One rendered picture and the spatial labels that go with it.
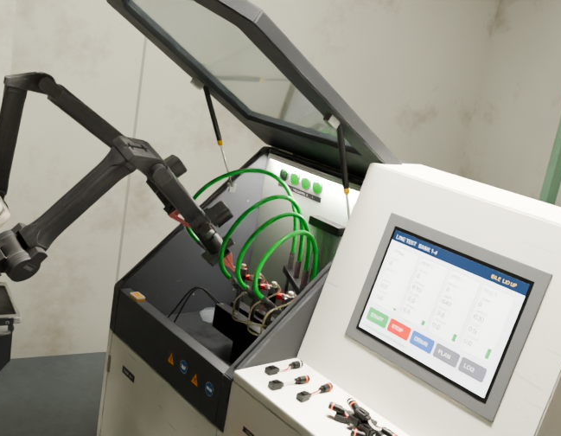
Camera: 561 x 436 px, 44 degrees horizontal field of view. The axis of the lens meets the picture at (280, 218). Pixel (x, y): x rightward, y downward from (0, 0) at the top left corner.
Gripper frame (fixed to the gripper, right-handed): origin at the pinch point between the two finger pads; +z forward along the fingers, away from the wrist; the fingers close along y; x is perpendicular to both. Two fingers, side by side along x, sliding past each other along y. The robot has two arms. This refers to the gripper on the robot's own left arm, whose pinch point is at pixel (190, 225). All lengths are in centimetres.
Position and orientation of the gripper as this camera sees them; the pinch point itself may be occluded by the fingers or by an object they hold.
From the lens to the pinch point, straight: 220.9
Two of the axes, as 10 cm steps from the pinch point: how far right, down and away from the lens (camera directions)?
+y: -0.1, -0.2, 10.0
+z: 6.2, 7.9, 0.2
